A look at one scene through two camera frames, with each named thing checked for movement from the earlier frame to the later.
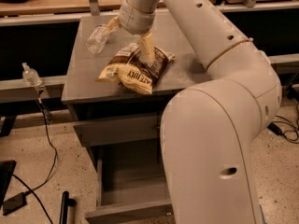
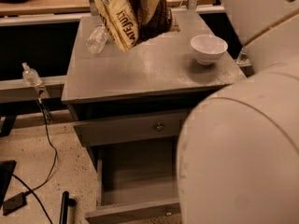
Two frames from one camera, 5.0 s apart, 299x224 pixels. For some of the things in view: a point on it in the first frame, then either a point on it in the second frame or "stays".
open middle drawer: (132, 184) stays
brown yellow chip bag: (129, 70) → (121, 9)
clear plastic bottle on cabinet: (97, 39) stays
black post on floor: (66, 202) stays
